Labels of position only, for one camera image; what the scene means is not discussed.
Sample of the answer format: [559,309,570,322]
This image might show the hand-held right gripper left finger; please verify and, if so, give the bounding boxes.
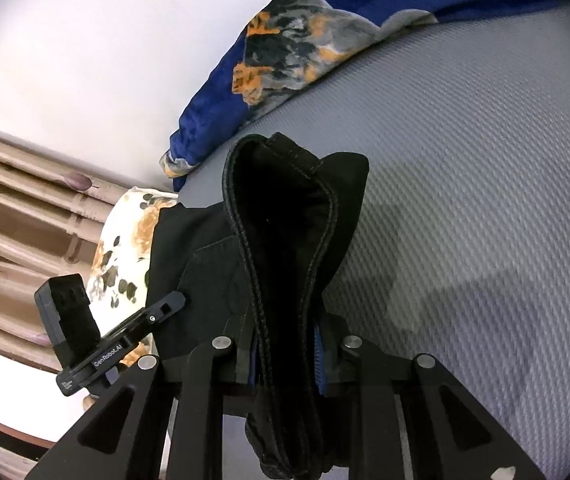
[25,335,258,480]

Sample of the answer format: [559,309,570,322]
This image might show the grey textured bed sheet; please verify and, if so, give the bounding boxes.
[165,0,570,480]

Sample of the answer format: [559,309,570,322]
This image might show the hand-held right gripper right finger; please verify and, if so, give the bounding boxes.
[312,316,548,480]

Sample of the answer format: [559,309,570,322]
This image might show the black pants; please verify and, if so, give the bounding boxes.
[146,132,370,480]

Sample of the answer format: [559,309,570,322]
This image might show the blue printed blanket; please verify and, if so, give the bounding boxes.
[159,0,570,193]

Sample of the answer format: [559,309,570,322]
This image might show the beige curtain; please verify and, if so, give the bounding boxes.
[0,119,133,467]

